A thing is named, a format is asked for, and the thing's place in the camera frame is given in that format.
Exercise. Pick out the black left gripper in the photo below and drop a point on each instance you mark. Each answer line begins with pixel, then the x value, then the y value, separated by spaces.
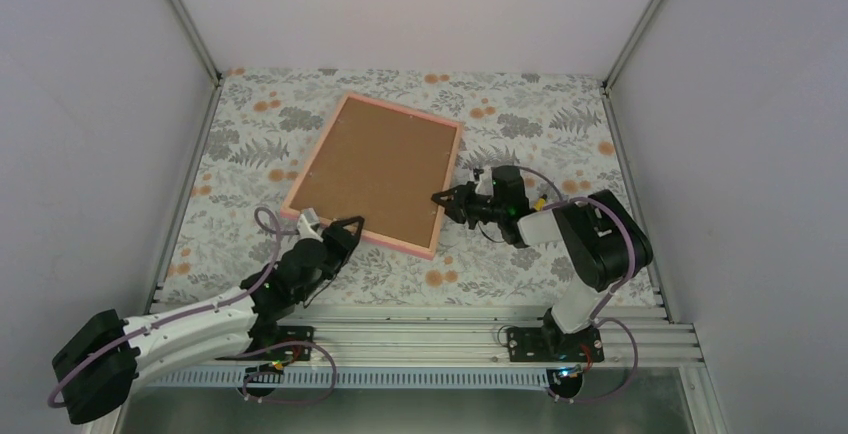
pixel 346 240

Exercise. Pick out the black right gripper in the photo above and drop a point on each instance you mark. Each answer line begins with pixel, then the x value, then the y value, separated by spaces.
pixel 457 208

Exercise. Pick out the pink wooden photo frame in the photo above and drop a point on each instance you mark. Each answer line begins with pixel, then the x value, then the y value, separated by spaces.
pixel 381 161

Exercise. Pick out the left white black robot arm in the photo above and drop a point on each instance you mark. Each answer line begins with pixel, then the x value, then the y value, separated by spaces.
pixel 110 356

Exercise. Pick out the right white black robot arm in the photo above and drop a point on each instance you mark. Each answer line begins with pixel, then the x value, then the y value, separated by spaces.
pixel 605 245

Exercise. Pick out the floral patterned table mat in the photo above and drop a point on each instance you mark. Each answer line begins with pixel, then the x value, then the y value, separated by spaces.
pixel 268 120

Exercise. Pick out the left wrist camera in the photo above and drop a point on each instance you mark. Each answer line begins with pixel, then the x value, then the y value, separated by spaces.
pixel 308 224

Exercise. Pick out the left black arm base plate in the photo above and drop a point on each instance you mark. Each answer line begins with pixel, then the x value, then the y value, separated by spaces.
pixel 278 344

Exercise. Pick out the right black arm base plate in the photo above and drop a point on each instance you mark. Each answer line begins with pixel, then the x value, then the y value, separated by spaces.
pixel 539 344

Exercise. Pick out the grey slotted cable duct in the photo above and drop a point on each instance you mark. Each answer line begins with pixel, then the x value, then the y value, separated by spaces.
pixel 220 376

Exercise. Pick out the aluminium mounting rail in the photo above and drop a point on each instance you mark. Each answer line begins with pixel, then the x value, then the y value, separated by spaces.
pixel 473 340

